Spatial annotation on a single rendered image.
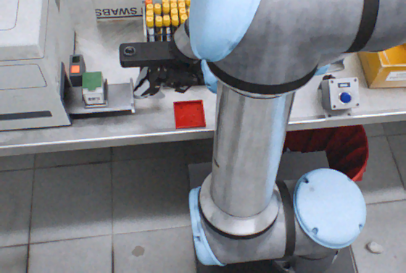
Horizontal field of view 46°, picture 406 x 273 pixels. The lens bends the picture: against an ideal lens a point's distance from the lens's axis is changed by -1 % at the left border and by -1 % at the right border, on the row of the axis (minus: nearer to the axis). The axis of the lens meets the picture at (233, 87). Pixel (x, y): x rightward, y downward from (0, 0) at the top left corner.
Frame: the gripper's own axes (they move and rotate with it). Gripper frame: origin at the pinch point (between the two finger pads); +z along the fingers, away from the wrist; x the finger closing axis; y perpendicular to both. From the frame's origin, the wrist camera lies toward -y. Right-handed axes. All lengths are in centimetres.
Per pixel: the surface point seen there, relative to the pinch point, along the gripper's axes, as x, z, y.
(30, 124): -4.5, 13.1, -18.1
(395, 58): 7, -30, 59
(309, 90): 0.2, -16.6, 38.1
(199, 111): -3.3, -3.2, 14.6
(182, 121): -5.6, -1.1, 11.0
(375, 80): -1, -28, 50
